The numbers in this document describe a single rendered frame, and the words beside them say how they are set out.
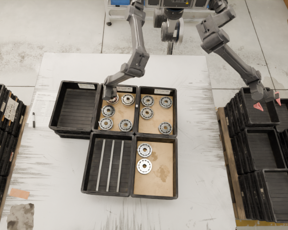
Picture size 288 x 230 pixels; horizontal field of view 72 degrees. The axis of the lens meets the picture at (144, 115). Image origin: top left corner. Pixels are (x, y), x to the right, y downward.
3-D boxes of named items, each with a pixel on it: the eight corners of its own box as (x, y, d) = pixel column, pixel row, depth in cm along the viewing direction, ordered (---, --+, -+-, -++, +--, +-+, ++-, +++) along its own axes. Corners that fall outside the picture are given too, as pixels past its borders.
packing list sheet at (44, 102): (34, 91, 173) (34, 91, 173) (61, 91, 174) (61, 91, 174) (25, 126, 160) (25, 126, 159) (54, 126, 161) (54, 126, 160)
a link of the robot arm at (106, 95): (119, 80, 134) (106, 76, 130) (117, 95, 130) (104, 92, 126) (112, 87, 144) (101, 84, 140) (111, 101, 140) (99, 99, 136)
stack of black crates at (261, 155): (229, 138, 222) (244, 128, 191) (255, 138, 223) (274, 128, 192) (237, 175, 205) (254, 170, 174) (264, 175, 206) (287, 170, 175)
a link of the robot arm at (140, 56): (154, 61, 91) (135, 54, 87) (141, 80, 101) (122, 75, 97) (145, 9, 116) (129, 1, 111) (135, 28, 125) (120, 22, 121)
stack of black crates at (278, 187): (236, 175, 205) (262, 168, 164) (264, 175, 206) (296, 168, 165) (245, 219, 188) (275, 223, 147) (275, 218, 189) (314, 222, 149)
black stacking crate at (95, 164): (94, 137, 147) (91, 131, 137) (134, 139, 147) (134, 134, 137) (84, 193, 131) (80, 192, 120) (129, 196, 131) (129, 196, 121)
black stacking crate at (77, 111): (66, 88, 163) (61, 80, 153) (102, 91, 164) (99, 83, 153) (54, 133, 147) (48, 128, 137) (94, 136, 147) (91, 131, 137)
